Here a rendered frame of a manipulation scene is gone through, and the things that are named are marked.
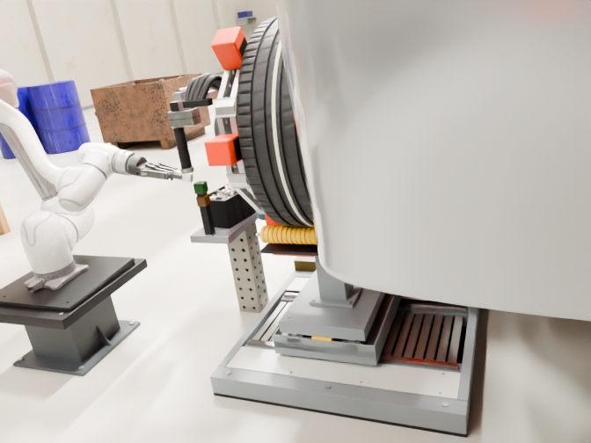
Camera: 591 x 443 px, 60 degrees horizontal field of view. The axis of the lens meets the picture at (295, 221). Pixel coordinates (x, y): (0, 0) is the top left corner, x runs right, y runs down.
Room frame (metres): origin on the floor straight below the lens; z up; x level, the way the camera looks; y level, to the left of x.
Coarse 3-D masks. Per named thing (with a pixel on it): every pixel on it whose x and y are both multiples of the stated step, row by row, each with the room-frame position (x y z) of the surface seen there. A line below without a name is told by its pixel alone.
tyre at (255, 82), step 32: (256, 32) 1.53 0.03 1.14; (256, 64) 1.43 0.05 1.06; (256, 96) 1.37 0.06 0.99; (288, 96) 1.33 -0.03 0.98; (256, 128) 1.35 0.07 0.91; (288, 128) 1.31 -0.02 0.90; (256, 160) 1.36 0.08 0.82; (288, 160) 1.32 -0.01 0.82; (256, 192) 1.39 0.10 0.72; (288, 224) 1.49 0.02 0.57
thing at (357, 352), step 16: (384, 304) 1.65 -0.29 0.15; (384, 320) 1.51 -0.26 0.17; (288, 336) 1.49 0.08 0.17; (304, 336) 1.50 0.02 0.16; (368, 336) 1.46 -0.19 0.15; (384, 336) 1.49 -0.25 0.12; (288, 352) 1.49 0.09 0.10; (304, 352) 1.47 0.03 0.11; (320, 352) 1.45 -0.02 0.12; (336, 352) 1.42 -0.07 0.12; (352, 352) 1.40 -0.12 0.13; (368, 352) 1.38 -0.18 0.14
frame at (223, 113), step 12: (228, 72) 1.53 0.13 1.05; (228, 84) 1.51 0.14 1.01; (228, 96) 1.50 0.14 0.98; (216, 108) 1.46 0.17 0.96; (228, 108) 1.44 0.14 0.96; (228, 120) 1.48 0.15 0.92; (228, 132) 1.47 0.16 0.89; (228, 168) 1.46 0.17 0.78; (240, 168) 1.44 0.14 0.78; (240, 180) 1.44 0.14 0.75; (240, 192) 1.50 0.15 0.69; (252, 192) 1.48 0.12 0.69; (252, 204) 1.55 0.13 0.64
